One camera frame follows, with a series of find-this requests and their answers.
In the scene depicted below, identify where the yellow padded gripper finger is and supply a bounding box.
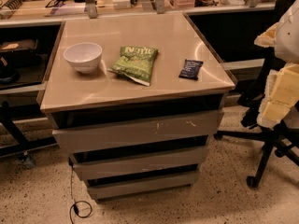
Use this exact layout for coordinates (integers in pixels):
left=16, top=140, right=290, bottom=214
left=257, top=63, right=299, bottom=129

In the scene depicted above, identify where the grey top drawer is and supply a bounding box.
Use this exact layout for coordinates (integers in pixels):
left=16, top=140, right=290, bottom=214
left=53, top=109, right=223, bottom=154

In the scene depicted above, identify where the grey drawer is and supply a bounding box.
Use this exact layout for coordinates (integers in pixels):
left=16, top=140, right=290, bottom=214
left=74, top=146, right=208, bottom=180
left=53, top=109, right=223, bottom=154
left=87, top=170, right=200, bottom=200

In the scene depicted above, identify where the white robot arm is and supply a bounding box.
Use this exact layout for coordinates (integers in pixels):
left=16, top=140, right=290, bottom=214
left=254, top=0, right=299, bottom=128

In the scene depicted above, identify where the grey bottom drawer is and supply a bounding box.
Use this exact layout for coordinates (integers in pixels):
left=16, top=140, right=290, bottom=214
left=87, top=170, right=200, bottom=200

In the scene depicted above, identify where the grey drawer cabinet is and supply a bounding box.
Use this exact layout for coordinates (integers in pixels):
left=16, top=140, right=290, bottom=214
left=40, top=13, right=235, bottom=202

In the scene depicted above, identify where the grey middle drawer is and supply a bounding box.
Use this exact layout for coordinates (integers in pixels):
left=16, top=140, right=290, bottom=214
left=74, top=146, right=208, bottom=180

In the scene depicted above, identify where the black office chair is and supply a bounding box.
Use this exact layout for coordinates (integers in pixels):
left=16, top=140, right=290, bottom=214
left=214, top=0, right=299, bottom=188

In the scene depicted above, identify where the dark blue snack packet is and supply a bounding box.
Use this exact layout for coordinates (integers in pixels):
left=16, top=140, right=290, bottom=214
left=178, top=59, right=203, bottom=80

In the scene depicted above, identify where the green chip bag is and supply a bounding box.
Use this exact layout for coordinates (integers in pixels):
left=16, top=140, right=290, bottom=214
left=108, top=46, right=158, bottom=87

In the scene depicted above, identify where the white ceramic bowl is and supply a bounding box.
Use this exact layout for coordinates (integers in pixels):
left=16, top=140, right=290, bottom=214
left=64, top=42, right=103, bottom=74

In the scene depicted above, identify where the long background workbench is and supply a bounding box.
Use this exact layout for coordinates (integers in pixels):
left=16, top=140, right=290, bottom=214
left=0, top=0, right=299, bottom=28

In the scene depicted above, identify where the black floor cable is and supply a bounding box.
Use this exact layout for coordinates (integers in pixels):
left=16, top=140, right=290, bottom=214
left=67, top=159, right=93, bottom=224

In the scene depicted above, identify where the black table leg frame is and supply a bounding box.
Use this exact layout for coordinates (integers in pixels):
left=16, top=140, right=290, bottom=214
left=0, top=102, right=56, bottom=169

